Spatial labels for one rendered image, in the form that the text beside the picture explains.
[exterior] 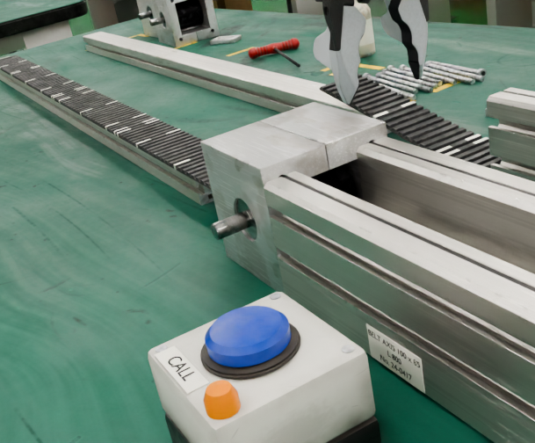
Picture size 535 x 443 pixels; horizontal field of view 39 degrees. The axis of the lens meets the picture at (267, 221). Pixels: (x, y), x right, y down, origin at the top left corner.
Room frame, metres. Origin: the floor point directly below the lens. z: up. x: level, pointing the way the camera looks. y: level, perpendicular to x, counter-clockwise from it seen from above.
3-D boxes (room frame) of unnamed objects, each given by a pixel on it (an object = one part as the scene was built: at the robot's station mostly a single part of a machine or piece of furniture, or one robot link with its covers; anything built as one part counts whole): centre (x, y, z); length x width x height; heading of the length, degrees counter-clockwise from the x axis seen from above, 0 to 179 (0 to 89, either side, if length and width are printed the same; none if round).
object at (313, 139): (0.50, -0.02, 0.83); 0.12 x 0.09 x 0.10; 115
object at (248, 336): (0.30, 0.02, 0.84); 0.04 x 0.04 x 0.02
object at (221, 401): (0.26, 0.03, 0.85); 0.02 x 0.02 x 0.01
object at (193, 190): (1.08, 0.24, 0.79); 0.96 x 0.04 x 0.03; 25
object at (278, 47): (1.14, -0.08, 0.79); 0.16 x 0.08 x 0.02; 9
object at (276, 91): (1.16, 0.07, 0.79); 0.96 x 0.04 x 0.03; 25
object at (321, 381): (0.31, 0.01, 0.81); 0.10 x 0.08 x 0.06; 115
